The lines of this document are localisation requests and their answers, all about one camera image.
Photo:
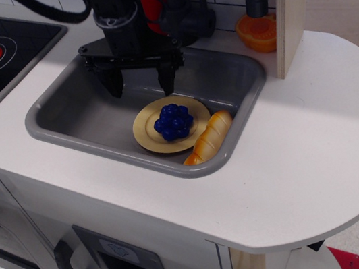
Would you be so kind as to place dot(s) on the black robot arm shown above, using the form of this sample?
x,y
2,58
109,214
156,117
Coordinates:
x,y
63,16

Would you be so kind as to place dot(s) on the orange half toy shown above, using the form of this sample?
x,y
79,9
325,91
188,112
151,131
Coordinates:
x,y
259,34

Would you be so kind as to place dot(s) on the grey sink basin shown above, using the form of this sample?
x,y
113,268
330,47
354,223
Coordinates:
x,y
77,112

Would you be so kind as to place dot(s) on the red cloth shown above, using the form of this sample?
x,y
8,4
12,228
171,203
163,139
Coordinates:
x,y
346,260

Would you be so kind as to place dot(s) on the grey dishwasher panel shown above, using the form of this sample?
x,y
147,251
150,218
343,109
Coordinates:
x,y
110,253

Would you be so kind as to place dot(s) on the blue toy blueberries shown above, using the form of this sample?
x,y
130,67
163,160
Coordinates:
x,y
174,122

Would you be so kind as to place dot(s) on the toy bread loaf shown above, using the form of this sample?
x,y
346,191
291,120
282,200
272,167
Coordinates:
x,y
210,141

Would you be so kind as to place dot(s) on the wooden side panel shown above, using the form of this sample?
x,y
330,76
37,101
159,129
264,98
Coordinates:
x,y
290,26

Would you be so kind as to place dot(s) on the dark grey toy faucet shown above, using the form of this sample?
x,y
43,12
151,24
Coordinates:
x,y
187,23

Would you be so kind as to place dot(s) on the yellow toy plate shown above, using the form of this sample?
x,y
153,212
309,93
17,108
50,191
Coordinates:
x,y
146,135

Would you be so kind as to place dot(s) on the red bottle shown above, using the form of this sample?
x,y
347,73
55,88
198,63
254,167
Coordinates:
x,y
152,10

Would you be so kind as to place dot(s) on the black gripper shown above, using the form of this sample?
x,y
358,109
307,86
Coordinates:
x,y
129,44

